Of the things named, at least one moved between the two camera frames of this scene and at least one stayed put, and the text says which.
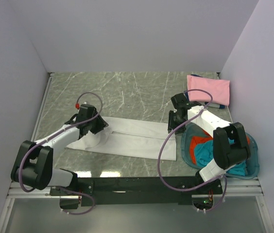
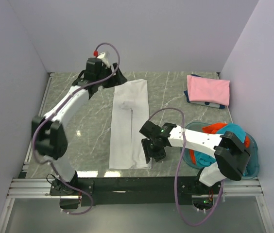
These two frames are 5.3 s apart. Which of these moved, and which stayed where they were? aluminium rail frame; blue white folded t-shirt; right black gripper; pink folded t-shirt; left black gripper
Moved: left black gripper; right black gripper
Stayed: aluminium rail frame; pink folded t-shirt; blue white folded t-shirt
